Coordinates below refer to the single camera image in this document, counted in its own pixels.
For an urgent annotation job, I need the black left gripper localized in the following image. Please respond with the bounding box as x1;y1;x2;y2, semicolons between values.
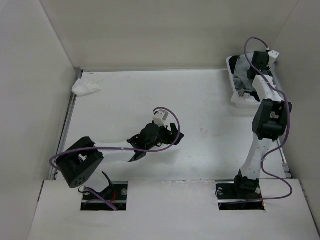
146;121;183;151

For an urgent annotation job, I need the grey tank top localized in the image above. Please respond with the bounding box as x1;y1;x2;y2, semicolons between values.
233;76;255;97

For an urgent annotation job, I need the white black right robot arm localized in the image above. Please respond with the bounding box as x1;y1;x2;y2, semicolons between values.
231;49;292;200

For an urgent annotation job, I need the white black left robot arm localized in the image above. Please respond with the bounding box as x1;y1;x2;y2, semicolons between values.
50;122;184;211

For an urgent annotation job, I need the white tank top in basket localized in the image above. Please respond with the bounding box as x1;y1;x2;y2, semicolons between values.
233;53;254;81

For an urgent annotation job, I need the black tank top in basket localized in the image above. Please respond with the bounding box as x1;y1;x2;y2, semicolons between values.
228;55;260;102

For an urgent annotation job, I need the white folded tank top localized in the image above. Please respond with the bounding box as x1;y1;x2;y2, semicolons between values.
71;78;101;97

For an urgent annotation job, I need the white plastic laundry basket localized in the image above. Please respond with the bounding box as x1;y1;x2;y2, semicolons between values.
226;55;260;109

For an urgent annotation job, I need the white front cover board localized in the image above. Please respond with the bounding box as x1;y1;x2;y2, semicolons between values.
29;179;320;240

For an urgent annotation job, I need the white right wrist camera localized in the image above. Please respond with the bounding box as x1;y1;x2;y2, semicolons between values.
266;49;280;67

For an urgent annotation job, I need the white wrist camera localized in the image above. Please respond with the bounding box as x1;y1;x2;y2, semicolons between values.
266;49;280;67
152;109;169;127

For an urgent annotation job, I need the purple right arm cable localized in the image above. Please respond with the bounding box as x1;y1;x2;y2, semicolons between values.
244;36;294;202

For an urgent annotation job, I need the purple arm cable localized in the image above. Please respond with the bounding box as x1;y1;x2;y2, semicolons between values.
244;36;294;202
49;107;185;211

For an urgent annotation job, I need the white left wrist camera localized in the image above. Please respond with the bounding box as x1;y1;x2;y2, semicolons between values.
152;109;169;127

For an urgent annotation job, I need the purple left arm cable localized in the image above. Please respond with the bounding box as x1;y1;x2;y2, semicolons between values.
49;107;185;211

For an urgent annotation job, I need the aluminium table edge rail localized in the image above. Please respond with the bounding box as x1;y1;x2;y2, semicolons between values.
48;67;84;181

